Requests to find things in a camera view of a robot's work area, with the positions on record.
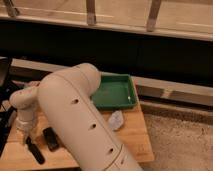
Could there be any black rectangular block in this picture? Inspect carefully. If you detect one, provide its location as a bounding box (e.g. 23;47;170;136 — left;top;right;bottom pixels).
43;127;59;151

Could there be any green plastic tray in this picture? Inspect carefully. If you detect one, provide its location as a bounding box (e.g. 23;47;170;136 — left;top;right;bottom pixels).
91;74;137;110

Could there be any black equipment at left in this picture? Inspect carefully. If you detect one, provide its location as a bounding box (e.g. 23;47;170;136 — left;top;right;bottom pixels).
0;57;19;156

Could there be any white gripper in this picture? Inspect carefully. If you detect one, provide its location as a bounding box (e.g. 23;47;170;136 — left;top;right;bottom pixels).
16;119;36;145

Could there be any light blue crumpled cloth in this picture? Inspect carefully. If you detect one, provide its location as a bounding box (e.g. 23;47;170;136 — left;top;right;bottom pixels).
108;111;124;131

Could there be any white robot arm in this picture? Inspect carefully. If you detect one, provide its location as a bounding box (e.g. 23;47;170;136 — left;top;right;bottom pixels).
10;63;143;171

